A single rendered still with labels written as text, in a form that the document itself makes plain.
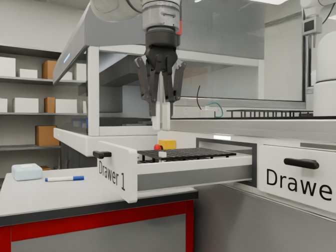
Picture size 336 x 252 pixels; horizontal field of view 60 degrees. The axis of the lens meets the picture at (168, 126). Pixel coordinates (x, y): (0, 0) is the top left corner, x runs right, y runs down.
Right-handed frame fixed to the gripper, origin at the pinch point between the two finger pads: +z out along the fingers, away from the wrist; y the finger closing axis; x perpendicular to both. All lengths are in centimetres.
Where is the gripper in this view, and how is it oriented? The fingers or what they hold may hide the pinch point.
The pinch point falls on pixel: (161, 116)
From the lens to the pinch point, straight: 70.6
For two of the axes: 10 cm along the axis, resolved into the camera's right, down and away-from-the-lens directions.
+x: -4.4, -0.2, 9.0
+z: 0.0, 10.0, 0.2
